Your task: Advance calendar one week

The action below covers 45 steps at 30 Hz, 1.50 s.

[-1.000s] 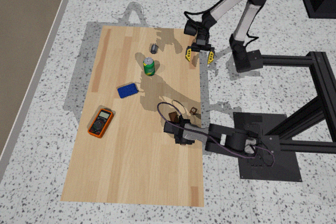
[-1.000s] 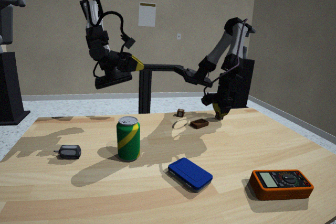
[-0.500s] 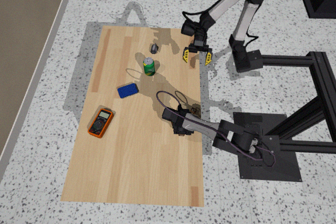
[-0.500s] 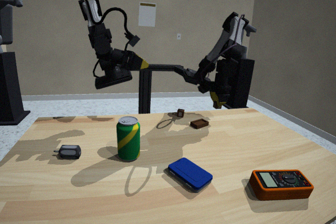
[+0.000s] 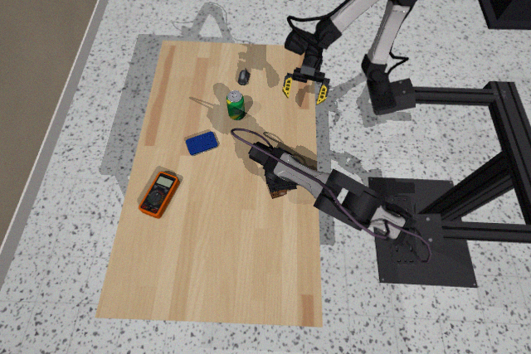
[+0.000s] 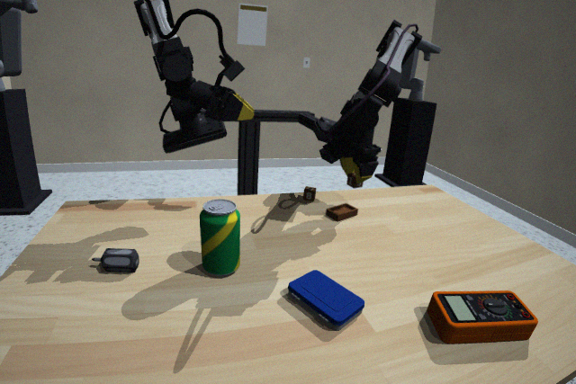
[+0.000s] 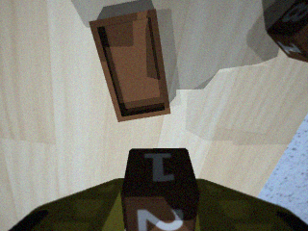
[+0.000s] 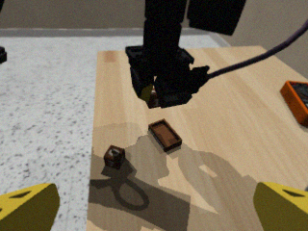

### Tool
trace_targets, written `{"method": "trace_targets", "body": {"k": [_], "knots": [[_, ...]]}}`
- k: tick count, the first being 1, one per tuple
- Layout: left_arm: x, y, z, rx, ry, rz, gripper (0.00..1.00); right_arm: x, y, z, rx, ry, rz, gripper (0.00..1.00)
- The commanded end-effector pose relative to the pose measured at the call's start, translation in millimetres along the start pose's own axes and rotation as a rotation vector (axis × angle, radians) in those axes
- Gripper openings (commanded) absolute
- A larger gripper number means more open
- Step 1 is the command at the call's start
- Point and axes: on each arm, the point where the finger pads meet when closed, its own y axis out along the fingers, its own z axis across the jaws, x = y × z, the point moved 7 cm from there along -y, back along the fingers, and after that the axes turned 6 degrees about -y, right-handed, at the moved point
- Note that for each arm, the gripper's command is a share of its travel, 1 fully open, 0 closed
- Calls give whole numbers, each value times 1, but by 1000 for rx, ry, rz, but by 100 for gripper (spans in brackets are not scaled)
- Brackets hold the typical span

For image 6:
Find brown wooden tray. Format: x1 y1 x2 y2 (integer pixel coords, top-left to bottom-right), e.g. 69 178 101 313
326 203 358 221

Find orange digital multimeter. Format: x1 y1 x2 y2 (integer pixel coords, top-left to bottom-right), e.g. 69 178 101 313
427 290 538 344

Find brown cube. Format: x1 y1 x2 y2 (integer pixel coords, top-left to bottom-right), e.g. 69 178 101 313
346 173 363 188
303 186 316 201

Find green soda can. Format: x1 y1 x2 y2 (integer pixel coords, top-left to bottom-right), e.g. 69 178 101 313
200 199 240 276

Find blue flat rectangular case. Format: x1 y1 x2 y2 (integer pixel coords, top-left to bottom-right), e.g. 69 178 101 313
288 270 365 331

